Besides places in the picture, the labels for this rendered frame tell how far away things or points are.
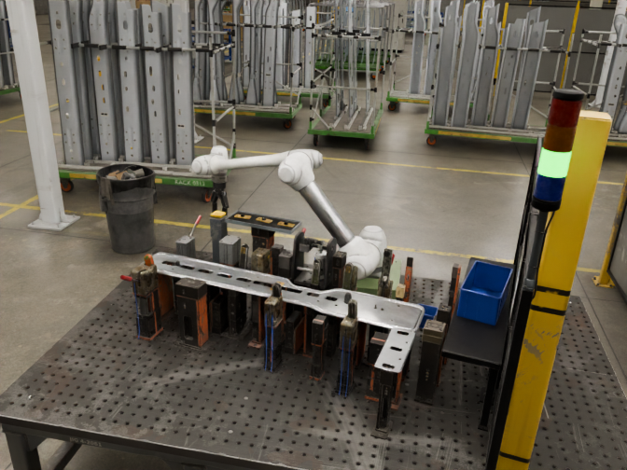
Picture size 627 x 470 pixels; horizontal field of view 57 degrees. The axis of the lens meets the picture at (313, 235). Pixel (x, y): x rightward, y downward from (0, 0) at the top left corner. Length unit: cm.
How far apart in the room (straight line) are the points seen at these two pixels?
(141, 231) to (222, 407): 309
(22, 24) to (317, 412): 440
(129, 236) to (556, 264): 415
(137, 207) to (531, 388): 395
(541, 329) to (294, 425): 104
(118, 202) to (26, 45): 159
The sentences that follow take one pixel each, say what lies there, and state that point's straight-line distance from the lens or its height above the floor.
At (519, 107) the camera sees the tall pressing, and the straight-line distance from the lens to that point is 963.
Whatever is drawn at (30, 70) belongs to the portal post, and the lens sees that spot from 585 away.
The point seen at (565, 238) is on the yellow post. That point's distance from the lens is 174.
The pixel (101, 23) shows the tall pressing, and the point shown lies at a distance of 697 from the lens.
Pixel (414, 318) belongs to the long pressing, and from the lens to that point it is 251.
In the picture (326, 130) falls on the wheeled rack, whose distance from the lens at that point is 873.
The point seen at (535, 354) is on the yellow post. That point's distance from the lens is 192.
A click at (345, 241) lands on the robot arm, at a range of 305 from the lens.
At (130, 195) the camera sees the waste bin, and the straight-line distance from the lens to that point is 516.
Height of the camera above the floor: 229
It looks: 24 degrees down
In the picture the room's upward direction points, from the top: 2 degrees clockwise
